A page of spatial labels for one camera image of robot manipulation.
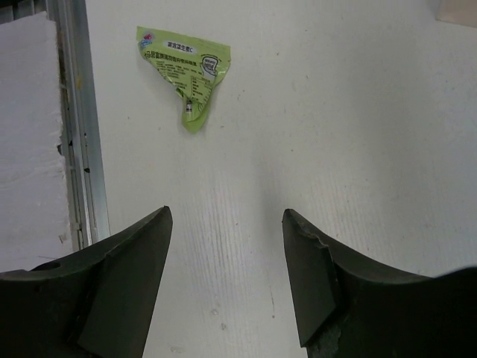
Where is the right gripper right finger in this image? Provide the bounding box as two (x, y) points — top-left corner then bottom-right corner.
(282, 209), (476, 357)

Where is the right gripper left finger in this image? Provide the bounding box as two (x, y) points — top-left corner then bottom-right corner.
(1, 207), (173, 357)

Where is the green snack packet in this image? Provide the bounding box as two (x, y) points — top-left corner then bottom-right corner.
(136, 26), (231, 134)

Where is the aluminium frame rail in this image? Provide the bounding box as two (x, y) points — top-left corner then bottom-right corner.
(57, 1), (110, 249)

